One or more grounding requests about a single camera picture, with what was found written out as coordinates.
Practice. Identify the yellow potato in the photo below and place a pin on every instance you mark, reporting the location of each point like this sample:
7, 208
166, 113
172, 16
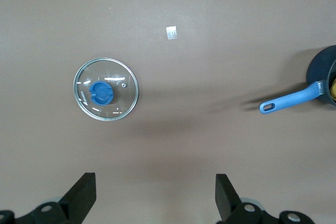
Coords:
333, 90

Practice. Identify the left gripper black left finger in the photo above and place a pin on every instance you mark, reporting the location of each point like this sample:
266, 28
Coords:
71, 205

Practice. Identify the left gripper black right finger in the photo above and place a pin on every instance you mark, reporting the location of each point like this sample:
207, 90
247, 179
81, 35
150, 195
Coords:
236, 208

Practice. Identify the small clear tape piece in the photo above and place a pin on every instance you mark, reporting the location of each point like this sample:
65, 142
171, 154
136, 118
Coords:
172, 32

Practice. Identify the glass lid with blue knob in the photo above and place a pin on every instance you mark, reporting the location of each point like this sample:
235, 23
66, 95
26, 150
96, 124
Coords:
101, 93

